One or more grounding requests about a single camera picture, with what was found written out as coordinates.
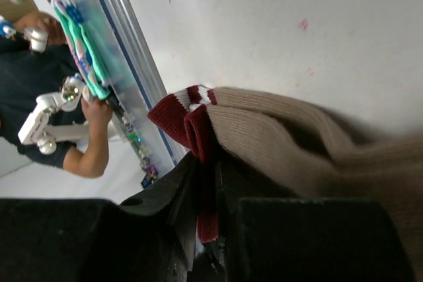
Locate taupe sock maroon stripes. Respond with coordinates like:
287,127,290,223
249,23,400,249
148,85,422,281

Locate teal patterned sock pile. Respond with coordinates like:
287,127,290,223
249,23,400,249
51,0,133,100

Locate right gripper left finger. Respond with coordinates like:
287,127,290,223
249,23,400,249
1,154,198,281

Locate white handheld controller device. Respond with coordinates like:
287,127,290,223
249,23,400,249
18,74,91,155

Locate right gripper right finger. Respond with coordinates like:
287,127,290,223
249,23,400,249
215,160,415,281

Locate aluminium front rail frame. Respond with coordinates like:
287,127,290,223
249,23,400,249
72,0,185,176

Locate person in dark shirt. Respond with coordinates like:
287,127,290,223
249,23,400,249
1,9,112,178

